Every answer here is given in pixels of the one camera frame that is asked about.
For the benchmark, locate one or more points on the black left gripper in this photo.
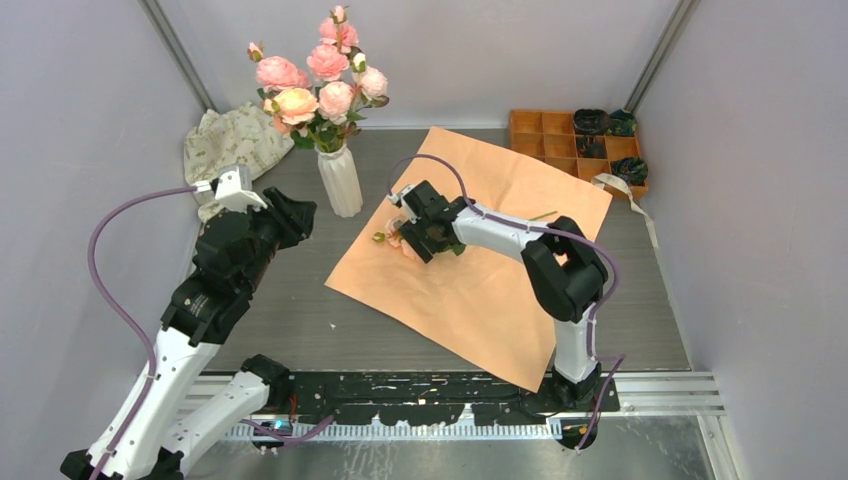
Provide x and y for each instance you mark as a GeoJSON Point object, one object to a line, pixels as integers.
{"type": "Point", "coordinates": [293, 217]}

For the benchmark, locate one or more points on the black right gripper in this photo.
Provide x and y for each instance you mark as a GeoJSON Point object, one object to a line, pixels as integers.
{"type": "Point", "coordinates": [412, 234]}

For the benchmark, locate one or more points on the orange wrapping paper sheet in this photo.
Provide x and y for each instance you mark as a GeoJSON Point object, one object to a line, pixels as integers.
{"type": "Point", "coordinates": [478, 305]}

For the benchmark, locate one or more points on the pink rose stem one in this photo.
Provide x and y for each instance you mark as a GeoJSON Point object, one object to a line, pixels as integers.
{"type": "Point", "coordinates": [287, 97]}

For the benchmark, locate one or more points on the pale rose stem four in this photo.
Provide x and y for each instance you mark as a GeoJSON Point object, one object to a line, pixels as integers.
{"type": "Point", "coordinates": [361, 86]}

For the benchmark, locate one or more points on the pink rose stem two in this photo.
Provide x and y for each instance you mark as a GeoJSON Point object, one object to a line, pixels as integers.
{"type": "Point", "coordinates": [328, 63]}

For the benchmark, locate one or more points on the cream ribbon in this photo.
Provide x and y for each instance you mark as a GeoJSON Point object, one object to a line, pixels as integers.
{"type": "Point", "coordinates": [605, 180]}

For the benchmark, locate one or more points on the small pink rose stem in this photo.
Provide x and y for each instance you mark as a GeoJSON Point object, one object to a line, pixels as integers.
{"type": "Point", "coordinates": [391, 236]}

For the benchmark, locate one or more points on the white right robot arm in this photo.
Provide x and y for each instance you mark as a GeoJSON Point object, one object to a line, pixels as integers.
{"type": "Point", "coordinates": [565, 272]}

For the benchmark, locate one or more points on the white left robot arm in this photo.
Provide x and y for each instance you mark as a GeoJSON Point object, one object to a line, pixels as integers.
{"type": "Point", "coordinates": [146, 439]}

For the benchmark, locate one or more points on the white ribbed vase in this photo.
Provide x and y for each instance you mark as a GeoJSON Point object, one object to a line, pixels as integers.
{"type": "Point", "coordinates": [339, 175]}

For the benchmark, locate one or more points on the cream printed cloth bag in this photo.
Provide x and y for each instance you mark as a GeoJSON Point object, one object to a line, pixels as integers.
{"type": "Point", "coordinates": [243, 136]}

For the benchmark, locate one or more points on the orange compartment tray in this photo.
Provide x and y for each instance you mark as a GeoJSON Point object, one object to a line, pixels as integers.
{"type": "Point", "coordinates": [549, 136]}

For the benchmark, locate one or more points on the dark rolled fabric middle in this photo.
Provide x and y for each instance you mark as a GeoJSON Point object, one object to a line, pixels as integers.
{"type": "Point", "coordinates": [592, 147]}

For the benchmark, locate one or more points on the dark rolled fabric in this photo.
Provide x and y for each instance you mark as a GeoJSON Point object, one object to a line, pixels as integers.
{"type": "Point", "coordinates": [592, 147]}
{"type": "Point", "coordinates": [590, 121]}

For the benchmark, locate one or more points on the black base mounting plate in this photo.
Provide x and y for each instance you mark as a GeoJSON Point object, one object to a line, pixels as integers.
{"type": "Point", "coordinates": [419, 398]}

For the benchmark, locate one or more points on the dark rolled fabric top left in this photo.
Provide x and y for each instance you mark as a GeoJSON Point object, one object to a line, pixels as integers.
{"type": "Point", "coordinates": [590, 121]}

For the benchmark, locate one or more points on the green rolled fabric bottom right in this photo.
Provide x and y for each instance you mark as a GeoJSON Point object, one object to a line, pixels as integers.
{"type": "Point", "coordinates": [633, 170]}

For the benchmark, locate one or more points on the blue green rolled fabric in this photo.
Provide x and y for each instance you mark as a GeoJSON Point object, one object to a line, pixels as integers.
{"type": "Point", "coordinates": [621, 123]}

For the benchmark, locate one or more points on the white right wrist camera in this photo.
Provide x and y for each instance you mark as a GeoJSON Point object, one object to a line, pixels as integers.
{"type": "Point", "coordinates": [398, 199]}

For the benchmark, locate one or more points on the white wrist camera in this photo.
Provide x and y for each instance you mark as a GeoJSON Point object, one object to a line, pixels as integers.
{"type": "Point", "coordinates": [398, 199]}
{"type": "Point", "coordinates": [232, 189]}

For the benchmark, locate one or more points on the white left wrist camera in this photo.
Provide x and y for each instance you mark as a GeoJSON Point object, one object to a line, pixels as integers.
{"type": "Point", "coordinates": [232, 189]}

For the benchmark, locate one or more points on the aluminium front rail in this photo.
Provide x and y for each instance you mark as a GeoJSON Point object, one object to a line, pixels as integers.
{"type": "Point", "coordinates": [640, 394]}

